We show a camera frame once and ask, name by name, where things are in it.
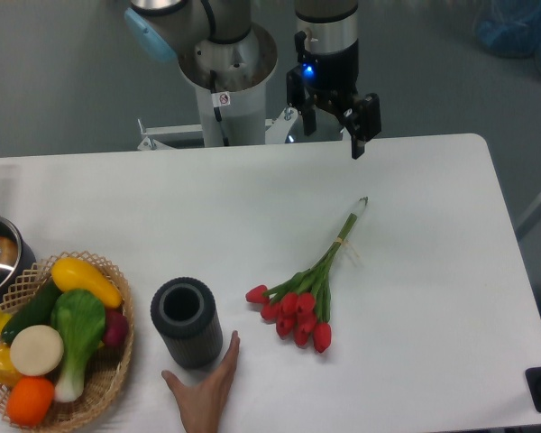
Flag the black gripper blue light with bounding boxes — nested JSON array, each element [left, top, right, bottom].
[[286, 31, 381, 160]]

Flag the yellow squash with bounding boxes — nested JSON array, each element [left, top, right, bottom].
[[50, 257, 123, 309]]

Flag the woven wicker basket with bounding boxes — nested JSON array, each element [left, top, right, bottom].
[[0, 251, 134, 432]]

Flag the red tulip bouquet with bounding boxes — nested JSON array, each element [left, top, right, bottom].
[[245, 197, 369, 354]]

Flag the black cable on pedestal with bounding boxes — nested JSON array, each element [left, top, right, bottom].
[[208, 69, 230, 147]]

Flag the dark grey ribbed vase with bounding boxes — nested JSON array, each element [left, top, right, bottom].
[[151, 277, 223, 369]]

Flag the dark red radish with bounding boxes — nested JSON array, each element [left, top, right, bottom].
[[102, 309, 129, 347]]

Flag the orange fruit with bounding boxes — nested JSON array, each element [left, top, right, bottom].
[[6, 376, 54, 427]]

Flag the dark green cucumber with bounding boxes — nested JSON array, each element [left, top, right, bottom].
[[0, 280, 62, 345]]

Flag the green bok choy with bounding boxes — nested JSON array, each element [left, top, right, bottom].
[[50, 289, 105, 403]]

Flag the round beige bun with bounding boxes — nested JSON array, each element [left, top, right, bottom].
[[10, 325, 64, 376]]

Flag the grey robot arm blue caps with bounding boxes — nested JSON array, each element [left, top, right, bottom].
[[124, 1, 381, 159]]

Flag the blue plastic bags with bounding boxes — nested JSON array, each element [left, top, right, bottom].
[[472, 1, 541, 74]]

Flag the yellow bell pepper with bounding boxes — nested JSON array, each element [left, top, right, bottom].
[[0, 343, 23, 388]]

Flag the bare human hand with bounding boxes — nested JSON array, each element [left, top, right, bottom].
[[161, 330, 240, 433]]

